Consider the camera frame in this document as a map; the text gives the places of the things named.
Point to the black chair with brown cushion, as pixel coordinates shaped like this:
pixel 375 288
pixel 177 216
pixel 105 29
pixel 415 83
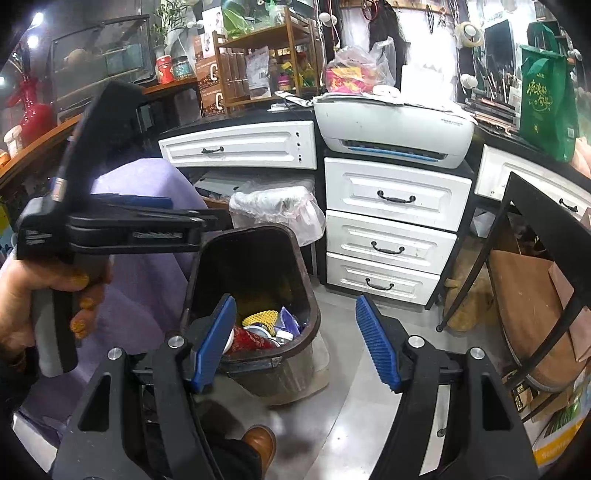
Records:
pixel 526 314

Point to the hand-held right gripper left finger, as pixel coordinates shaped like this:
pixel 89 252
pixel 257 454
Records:
pixel 214 341

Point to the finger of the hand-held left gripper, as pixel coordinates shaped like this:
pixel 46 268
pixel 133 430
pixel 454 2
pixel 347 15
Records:
pixel 138 200
pixel 138 230

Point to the yellow foam fruit net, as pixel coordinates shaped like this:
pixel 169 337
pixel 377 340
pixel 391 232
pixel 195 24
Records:
pixel 261 318

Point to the small white cabinet drawer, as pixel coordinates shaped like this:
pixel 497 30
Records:
pixel 351 277

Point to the purple snack wrapper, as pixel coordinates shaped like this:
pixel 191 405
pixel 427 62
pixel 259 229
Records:
pixel 288 321

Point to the white curved desk drawer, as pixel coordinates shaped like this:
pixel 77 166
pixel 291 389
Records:
pixel 508 180

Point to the teal jar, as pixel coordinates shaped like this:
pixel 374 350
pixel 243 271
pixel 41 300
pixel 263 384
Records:
pixel 182 68

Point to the brown plastic trash bin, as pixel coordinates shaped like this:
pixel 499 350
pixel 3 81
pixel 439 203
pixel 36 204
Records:
pixel 249 263

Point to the glass tank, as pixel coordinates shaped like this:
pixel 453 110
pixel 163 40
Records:
pixel 101 60

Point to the large white cabinet drawer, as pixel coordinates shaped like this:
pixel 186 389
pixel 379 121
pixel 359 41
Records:
pixel 397 184

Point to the white bin with plastic liner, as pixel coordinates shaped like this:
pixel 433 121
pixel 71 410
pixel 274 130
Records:
pixel 277 207

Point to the green tote bag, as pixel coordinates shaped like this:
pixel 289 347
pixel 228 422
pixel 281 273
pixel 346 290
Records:
pixel 547 101

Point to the wide white desk drawer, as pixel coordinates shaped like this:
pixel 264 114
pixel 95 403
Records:
pixel 249 143

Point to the purple floral blanket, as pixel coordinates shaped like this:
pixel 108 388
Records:
pixel 143 277

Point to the red vase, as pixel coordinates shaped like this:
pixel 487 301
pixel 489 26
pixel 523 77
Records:
pixel 34 115

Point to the brown leather shoe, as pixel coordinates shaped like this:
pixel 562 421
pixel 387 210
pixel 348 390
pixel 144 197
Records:
pixel 261 445

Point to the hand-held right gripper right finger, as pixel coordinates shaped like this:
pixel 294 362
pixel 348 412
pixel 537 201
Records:
pixel 376 346

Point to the trash items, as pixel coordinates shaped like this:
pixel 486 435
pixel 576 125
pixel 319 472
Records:
pixel 249 341

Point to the person's left hand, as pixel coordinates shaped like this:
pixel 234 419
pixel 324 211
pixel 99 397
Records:
pixel 23 300

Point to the medium white cabinet drawer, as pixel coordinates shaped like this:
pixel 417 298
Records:
pixel 388 235

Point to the white printer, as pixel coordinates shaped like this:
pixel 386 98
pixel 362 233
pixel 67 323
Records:
pixel 392 124

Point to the red tin can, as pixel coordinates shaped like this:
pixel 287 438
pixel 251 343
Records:
pixel 165 70

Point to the wooden shelf rack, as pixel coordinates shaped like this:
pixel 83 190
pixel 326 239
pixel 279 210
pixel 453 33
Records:
pixel 295 37

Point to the brown cardboard box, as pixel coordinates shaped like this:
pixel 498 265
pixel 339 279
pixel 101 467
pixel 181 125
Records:
pixel 568 295

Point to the pink yellow snack bag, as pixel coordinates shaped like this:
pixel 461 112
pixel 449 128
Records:
pixel 351 74

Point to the green potted plant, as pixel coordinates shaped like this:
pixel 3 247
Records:
pixel 168 23

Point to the brown coffee box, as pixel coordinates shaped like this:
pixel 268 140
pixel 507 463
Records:
pixel 210 83

